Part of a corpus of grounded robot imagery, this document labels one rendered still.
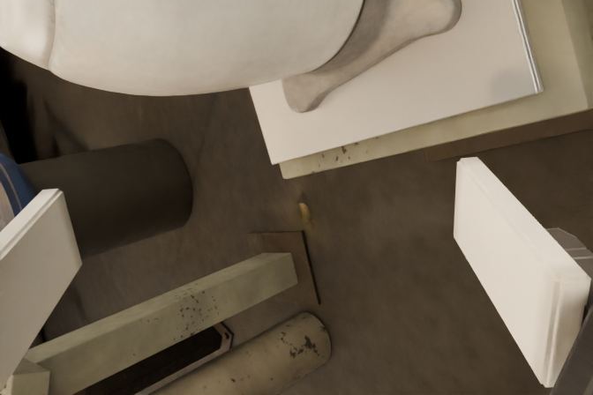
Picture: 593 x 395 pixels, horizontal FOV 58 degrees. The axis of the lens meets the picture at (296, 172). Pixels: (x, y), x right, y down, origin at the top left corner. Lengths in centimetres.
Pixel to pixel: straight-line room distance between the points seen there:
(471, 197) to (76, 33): 19
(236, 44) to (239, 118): 90
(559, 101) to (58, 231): 33
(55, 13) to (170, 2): 5
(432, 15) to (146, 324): 74
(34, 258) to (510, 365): 84
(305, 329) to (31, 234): 100
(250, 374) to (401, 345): 28
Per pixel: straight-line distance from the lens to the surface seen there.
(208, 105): 129
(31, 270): 17
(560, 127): 77
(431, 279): 95
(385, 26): 42
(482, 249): 17
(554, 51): 41
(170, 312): 100
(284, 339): 112
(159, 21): 28
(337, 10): 37
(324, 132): 50
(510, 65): 40
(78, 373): 95
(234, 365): 106
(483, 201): 16
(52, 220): 18
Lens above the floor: 73
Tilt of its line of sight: 42 degrees down
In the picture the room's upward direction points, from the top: 106 degrees counter-clockwise
